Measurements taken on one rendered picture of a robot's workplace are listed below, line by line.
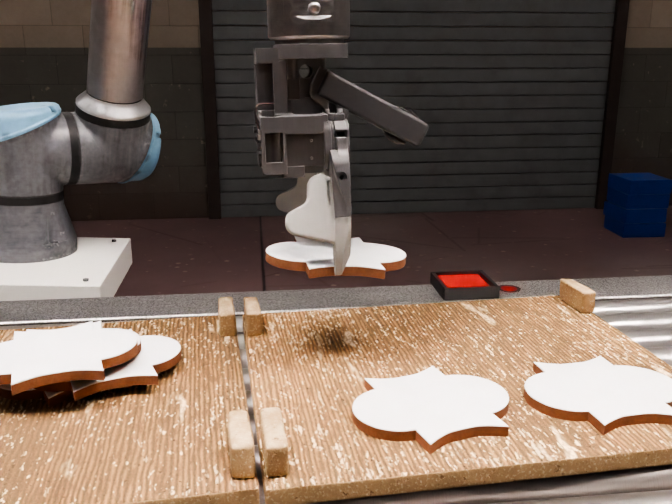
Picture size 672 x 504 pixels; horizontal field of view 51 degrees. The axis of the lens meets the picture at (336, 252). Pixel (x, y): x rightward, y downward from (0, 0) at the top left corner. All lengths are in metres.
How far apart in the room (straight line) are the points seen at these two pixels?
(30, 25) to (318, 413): 5.07
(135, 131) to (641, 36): 5.25
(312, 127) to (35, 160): 0.60
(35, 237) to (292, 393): 0.62
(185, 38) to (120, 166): 4.20
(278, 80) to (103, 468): 0.36
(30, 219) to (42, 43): 4.41
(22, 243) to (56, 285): 0.13
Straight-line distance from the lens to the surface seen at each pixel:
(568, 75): 5.84
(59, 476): 0.58
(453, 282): 0.98
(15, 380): 0.64
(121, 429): 0.62
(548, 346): 0.78
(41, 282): 1.07
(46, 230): 1.17
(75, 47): 5.48
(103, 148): 1.18
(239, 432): 0.54
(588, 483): 0.61
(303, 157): 0.65
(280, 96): 0.66
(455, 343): 0.76
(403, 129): 0.68
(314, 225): 0.64
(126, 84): 1.16
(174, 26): 5.37
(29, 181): 1.16
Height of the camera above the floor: 1.23
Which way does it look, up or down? 16 degrees down
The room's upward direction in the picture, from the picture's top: straight up
